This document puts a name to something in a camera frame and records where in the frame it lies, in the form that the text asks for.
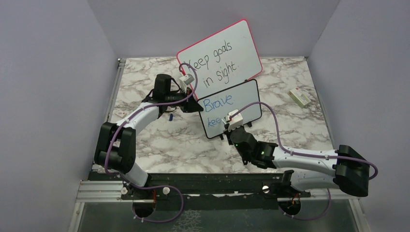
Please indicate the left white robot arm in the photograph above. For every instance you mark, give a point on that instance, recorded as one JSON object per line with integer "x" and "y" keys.
{"x": 115, "y": 150}

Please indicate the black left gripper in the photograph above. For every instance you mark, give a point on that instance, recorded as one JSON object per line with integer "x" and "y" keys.
{"x": 191, "y": 106}

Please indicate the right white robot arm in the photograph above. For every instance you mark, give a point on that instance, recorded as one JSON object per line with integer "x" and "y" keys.
{"x": 343, "y": 168}

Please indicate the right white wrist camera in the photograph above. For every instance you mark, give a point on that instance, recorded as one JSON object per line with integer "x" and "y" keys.
{"x": 234, "y": 118}

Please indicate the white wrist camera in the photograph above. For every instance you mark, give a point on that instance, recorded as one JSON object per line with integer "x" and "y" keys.
{"x": 234, "y": 118}
{"x": 186, "y": 80}

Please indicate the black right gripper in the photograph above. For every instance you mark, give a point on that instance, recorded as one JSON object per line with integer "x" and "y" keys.
{"x": 228, "y": 132}

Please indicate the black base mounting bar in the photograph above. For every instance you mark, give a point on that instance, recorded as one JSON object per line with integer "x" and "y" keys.
{"x": 172, "y": 192}

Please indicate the pink framed whiteboard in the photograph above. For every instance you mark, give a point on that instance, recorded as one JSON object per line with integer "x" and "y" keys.
{"x": 222, "y": 60}

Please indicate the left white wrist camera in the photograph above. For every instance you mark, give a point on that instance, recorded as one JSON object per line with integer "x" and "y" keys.
{"x": 186, "y": 80}

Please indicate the black framed whiteboard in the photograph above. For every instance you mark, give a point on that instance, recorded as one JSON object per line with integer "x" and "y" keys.
{"x": 218, "y": 105}

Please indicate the white green box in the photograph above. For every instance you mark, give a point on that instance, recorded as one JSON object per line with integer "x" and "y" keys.
{"x": 299, "y": 97}

